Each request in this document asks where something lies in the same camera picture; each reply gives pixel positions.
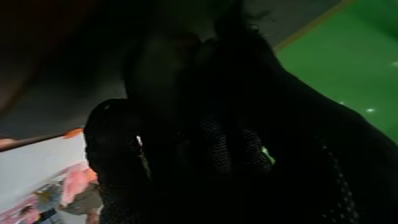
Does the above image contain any white sheet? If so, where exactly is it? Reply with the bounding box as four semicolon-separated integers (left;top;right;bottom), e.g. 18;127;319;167
0;131;107;224

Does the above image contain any dark mat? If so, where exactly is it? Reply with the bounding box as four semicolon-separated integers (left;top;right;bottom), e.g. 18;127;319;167
0;49;139;142

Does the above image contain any pink flower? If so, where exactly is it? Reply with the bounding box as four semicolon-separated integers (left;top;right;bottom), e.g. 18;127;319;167
0;194;45;224
58;162;102;207

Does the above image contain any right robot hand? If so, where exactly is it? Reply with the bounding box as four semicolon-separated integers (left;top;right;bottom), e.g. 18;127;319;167
82;0;398;224

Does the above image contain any dark flower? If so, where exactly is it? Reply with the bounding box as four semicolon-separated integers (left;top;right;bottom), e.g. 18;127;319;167
34;183;66;211

